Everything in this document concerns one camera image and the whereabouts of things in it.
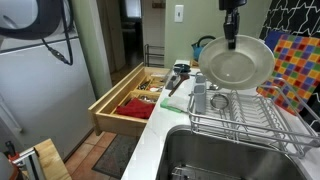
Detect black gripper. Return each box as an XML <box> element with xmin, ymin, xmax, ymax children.
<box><xmin>218</xmin><ymin>0</ymin><xmax>248</xmax><ymax>51</ymax></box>

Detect colourful patterned ceramic plate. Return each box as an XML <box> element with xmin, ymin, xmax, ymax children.
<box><xmin>198</xmin><ymin>34</ymin><xmax>276</xmax><ymax>91</ymax></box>

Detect blue cutting board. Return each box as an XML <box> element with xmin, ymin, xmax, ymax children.
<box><xmin>263</xmin><ymin>30</ymin><xmax>285</xmax><ymax>53</ymax></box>

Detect wooden trivet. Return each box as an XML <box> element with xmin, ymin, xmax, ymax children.
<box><xmin>189</xmin><ymin>59</ymin><xmax>202</xmax><ymax>69</ymax></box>

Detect small black pan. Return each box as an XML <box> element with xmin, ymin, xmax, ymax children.
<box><xmin>173</xmin><ymin>63</ymin><xmax>192</xmax><ymax>75</ymax></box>

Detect small metal strainer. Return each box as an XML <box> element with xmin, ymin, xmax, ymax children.
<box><xmin>209</xmin><ymin>93</ymin><xmax>231</xmax><ymax>111</ymax></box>

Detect black utensils on counter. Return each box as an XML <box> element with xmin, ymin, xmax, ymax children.
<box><xmin>168</xmin><ymin>73</ymin><xmax>191</xmax><ymax>98</ymax></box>

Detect grey cutlery caddy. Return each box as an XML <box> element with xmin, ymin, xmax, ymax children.
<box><xmin>192</xmin><ymin>74</ymin><xmax>208</xmax><ymax>115</ymax></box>

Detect grey metal utensil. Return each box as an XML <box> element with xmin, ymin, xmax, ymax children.
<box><xmin>165</xmin><ymin>74</ymin><xmax>180</xmax><ymax>91</ymax></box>

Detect green white sponge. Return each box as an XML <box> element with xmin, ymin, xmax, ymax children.
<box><xmin>159</xmin><ymin>96</ymin><xmax>192</xmax><ymax>114</ymax></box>

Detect black drawer utensils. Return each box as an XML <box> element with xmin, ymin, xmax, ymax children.
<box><xmin>136</xmin><ymin>79</ymin><xmax>153</xmax><ymax>91</ymax></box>

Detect metal drawer cutlery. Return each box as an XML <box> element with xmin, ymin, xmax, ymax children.
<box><xmin>138</xmin><ymin>94</ymin><xmax>160</xmax><ymax>103</ymax></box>

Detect stainless steel sink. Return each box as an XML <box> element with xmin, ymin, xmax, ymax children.
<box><xmin>156</xmin><ymin>124</ymin><xmax>309</xmax><ymax>180</ymax></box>

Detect red cloth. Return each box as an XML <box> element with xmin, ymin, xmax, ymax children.
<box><xmin>115</xmin><ymin>97</ymin><xmax>156</xmax><ymax>120</ymax></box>

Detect wooden cutlery drawer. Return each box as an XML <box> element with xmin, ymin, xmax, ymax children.
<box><xmin>88</xmin><ymin>62</ymin><xmax>171</xmax><ymax>139</ymax></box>

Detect dark floor mat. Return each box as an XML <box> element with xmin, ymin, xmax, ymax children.
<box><xmin>91</xmin><ymin>133</ymin><xmax>140</xmax><ymax>180</ymax></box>

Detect white refrigerator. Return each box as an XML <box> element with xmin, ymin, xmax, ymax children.
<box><xmin>0</xmin><ymin>19</ymin><xmax>98</xmax><ymax>162</ymax></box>

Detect red black clamp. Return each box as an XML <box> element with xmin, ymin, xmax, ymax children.
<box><xmin>4</xmin><ymin>140</ymin><xmax>20</xmax><ymax>162</ymax></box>

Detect teal kettle black handle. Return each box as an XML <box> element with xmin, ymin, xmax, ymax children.
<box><xmin>191</xmin><ymin>35</ymin><xmax>217</xmax><ymax>63</ymax></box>

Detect white light switch plate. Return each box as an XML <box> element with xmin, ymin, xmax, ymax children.
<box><xmin>174</xmin><ymin>4</ymin><xmax>185</xmax><ymax>24</ymax></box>

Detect wooden wall hook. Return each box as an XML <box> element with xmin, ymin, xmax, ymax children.
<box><xmin>151</xmin><ymin>1</ymin><xmax>167</xmax><ymax>10</ymax></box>

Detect black wire shelf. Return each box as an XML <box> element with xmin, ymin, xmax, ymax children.
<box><xmin>143</xmin><ymin>43</ymin><xmax>166</xmax><ymax>69</ymax></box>

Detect metal wire dish rack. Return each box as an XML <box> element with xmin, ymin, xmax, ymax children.
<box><xmin>187</xmin><ymin>71</ymin><xmax>320</xmax><ymax>159</ymax></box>

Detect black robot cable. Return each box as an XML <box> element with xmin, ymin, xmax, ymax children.
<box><xmin>41</xmin><ymin>0</ymin><xmax>75</xmax><ymax>67</ymax></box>

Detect metal bracket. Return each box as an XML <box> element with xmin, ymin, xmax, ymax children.
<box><xmin>11</xmin><ymin>146</ymin><xmax>46</xmax><ymax>180</ymax></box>

